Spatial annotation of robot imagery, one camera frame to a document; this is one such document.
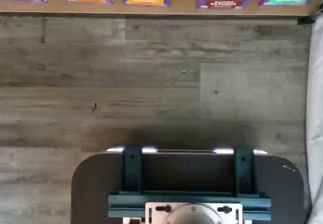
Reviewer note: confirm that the small dark floor debris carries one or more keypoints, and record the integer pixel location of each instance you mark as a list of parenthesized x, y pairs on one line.
[(95, 106)]

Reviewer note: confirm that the teal aluminium extrusion frame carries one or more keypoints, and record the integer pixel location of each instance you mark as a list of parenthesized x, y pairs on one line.
[(131, 163)]

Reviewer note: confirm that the white metal mounting plate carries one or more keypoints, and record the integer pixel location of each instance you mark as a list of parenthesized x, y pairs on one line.
[(156, 212)]

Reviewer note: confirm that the white cloth sheet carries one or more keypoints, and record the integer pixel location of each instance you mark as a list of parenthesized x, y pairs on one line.
[(316, 108)]

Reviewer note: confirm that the dark rounded base plate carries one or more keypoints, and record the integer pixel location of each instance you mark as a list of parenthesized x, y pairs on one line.
[(90, 188)]

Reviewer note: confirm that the black metal shelf frame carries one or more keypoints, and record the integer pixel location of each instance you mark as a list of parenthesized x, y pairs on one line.
[(305, 21)]

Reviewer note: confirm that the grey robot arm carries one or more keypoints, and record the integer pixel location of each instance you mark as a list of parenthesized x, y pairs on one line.
[(194, 216)]

